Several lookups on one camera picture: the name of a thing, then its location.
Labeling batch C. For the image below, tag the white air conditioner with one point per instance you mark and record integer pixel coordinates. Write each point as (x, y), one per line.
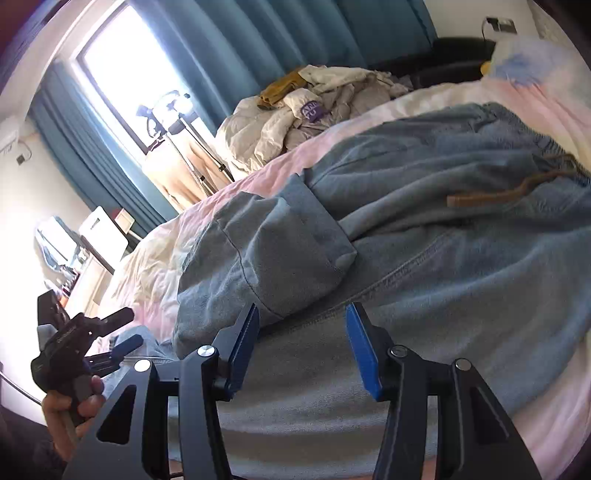
(7, 136)

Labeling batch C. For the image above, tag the wide teal curtain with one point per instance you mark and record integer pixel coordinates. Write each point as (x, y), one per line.
(277, 46)

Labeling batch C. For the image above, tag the narrow teal curtain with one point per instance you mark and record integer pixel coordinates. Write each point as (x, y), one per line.
(92, 152)

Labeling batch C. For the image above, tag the garment steamer stand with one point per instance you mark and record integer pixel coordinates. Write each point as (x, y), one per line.
(144, 111)

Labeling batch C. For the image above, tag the beige hanging sweater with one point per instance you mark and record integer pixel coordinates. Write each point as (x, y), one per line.
(175, 180)

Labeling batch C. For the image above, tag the small yellow toy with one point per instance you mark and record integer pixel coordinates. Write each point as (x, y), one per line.
(485, 68)

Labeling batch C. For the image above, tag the person's left hand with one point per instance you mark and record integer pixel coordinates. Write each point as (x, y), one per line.
(57, 424)

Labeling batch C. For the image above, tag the metal pole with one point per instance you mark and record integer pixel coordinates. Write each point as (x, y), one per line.
(18, 386)

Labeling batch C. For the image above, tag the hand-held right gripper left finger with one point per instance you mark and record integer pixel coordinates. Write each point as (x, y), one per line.
(242, 350)

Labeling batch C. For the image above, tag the grey jacket with purple label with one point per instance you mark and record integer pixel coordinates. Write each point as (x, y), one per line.
(341, 101)

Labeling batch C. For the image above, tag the black sofa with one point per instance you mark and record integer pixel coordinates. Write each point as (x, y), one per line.
(452, 50)

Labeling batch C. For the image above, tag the white chair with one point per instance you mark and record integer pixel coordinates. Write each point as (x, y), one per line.
(99, 230)

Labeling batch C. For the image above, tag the white dressing table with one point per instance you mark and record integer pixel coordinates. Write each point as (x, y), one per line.
(90, 281)

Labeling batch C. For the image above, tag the wall socket with plug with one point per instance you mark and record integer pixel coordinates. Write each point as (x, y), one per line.
(503, 24)

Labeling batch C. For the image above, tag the row of cosmetic bottles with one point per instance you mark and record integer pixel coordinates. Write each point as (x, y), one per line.
(69, 277)

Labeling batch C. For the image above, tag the pastel bed blanket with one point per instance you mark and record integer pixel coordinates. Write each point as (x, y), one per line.
(152, 258)

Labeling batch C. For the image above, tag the black wall plug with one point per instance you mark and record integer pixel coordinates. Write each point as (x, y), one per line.
(21, 159)

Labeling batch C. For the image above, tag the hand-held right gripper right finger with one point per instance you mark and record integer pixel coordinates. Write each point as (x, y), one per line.
(364, 355)

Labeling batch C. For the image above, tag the blue denim pants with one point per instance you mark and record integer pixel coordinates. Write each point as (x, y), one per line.
(415, 207)

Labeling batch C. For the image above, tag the mustard yellow garment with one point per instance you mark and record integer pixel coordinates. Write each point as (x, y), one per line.
(277, 90)

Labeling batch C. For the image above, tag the pile of cream clothes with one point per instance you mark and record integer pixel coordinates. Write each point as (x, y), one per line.
(249, 134)

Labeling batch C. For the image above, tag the wavy vanity mirror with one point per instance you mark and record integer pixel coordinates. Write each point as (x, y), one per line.
(55, 244)

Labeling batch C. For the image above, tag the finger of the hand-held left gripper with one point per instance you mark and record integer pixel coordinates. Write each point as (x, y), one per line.
(127, 346)
(115, 317)

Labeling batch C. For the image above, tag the dark framed window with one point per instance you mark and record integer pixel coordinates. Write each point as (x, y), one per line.
(124, 60)

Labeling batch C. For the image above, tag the pastel pillow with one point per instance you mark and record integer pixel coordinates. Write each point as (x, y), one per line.
(521, 60)

